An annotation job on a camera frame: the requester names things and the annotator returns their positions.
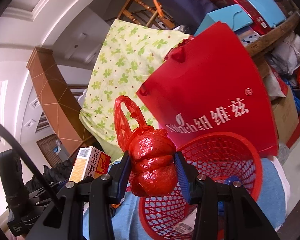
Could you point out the green clover quilt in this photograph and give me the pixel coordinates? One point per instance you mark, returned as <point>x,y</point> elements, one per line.
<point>129,55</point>

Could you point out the black clothes pile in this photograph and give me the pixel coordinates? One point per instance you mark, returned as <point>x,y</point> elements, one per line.
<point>59,173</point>

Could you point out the red plastic bag ball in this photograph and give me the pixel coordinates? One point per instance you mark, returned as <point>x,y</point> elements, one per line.
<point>151,151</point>

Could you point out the light blue blanket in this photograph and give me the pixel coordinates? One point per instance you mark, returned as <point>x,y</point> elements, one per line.
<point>126,224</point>

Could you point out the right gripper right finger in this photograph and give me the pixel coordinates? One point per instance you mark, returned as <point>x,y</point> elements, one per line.
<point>187,174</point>

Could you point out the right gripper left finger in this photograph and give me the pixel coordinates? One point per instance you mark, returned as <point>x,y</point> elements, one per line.
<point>120,173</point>

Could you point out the blue plastic storage bin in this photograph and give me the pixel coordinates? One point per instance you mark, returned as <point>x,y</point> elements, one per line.
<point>270,11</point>

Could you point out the navy blue bag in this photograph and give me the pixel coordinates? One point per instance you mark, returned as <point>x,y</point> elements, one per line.
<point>188,12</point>

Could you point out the red mesh trash basket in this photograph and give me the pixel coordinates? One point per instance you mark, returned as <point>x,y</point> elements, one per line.
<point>222,211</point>

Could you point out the red Nilrich paper bag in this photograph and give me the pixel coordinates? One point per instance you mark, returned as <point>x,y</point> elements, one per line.
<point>209,84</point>

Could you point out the light blue fashion box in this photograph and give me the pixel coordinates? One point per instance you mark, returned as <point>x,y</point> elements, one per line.
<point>234,16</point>

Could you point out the brown wooden pillar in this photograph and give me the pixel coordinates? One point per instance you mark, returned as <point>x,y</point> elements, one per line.
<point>58,103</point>

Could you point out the wooden stair railing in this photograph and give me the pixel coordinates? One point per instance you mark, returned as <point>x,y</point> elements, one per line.
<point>148,13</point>

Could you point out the blue foil ball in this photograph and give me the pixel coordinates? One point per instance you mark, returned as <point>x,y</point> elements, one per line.
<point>231,179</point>

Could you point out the orange white carton box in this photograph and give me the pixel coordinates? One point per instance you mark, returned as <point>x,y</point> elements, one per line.
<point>90,162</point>

